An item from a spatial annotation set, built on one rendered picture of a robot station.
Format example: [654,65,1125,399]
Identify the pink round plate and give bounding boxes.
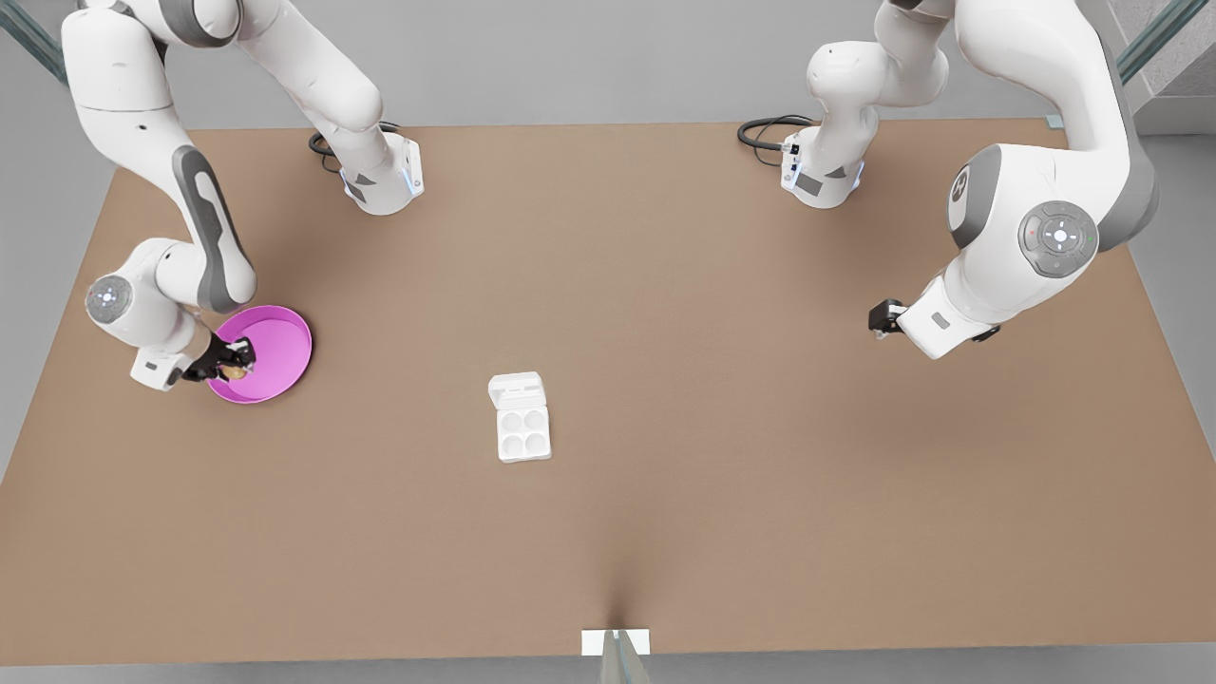
[204,305,314,406]

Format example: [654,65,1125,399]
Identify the black cable loop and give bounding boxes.
[308,121,401,174]
[737,114,819,168]

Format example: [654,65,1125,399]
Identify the white egg box base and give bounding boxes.
[496,406,553,465]

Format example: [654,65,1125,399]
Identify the white egg box lid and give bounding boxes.
[487,371,547,412]

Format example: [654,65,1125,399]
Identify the silver frame post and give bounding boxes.
[1115,0,1212,86]
[0,8,69,86]
[580,629,653,684]

